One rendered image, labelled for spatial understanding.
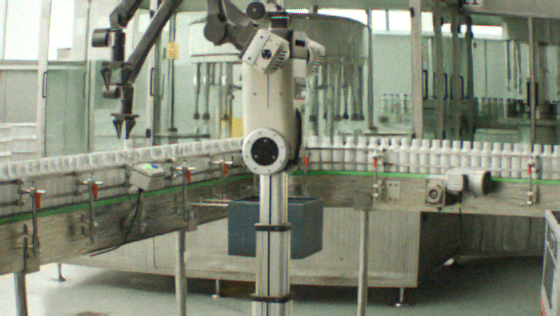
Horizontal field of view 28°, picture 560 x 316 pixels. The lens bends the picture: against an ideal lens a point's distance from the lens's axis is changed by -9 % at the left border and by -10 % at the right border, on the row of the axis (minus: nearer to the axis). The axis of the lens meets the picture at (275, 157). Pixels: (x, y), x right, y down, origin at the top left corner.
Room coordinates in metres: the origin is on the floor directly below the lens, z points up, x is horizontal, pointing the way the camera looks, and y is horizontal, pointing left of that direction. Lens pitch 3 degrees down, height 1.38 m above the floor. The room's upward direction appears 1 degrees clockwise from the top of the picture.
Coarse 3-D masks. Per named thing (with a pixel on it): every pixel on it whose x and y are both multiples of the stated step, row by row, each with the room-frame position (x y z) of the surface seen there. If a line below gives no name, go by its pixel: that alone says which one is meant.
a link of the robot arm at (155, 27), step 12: (168, 0) 4.55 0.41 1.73; (180, 0) 4.63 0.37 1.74; (156, 12) 4.60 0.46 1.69; (168, 12) 4.58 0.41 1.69; (156, 24) 4.60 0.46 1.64; (144, 36) 4.62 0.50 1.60; (156, 36) 4.62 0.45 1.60; (144, 48) 4.62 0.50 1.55; (132, 60) 4.63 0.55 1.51; (144, 60) 4.66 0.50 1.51
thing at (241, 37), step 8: (240, 24) 4.04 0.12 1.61; (232, 32) 4.01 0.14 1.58; (240, 32) 4.01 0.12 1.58; (248, 32) 4.00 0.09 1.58; (256, 32) 3.98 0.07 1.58; (232, 40) 4.02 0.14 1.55; (240, 40) 4.00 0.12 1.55; (248, 40) 3.99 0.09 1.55; (240, 48) 4.01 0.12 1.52; (240, 56) 4.00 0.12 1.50
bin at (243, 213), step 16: (240, 208) 4.94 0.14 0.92; (256, 208) 4.92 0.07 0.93; (288, 208) 4.88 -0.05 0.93; (304, 208) 4.89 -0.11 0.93; (320, 208) 5.11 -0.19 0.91; (240, 224) 4.94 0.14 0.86; (304, 224) 4.89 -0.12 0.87; (320, 224) 5.12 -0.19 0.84; (240, 240) 4.94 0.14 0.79; (256, 240) 4.92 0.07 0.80; (304, 240) 4.89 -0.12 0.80; (320, 240) 5.12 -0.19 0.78; (240, 256) 4.98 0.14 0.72; (304, 256) 4.90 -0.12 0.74
